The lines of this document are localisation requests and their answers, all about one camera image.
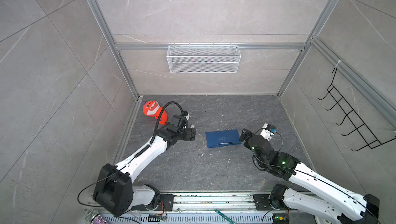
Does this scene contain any blue envelope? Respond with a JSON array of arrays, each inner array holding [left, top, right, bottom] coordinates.
[[205, 130, 241, 148]]

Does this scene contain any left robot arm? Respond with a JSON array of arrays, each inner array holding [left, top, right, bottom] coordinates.
[[92, 101, 196, 217]]

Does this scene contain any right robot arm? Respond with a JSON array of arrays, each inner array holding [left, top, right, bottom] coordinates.
[[239, 127, 380, 224]]

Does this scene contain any red plush toy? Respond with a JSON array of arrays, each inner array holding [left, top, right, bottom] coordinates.
[[142, 100, 168, 125]]

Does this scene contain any glittery purple cup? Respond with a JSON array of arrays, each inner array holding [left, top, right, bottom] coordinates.
[[85, 209, 109, 224]]

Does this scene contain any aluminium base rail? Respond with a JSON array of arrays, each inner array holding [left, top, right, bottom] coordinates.
[[85, 192, 325, 224]]

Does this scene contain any white wire basket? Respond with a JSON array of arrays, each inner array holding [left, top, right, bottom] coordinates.
[[167, 45, 241, 74]]

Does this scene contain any black wire hook rack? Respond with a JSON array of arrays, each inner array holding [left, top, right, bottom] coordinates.
[[318, 68, 396, 152]]

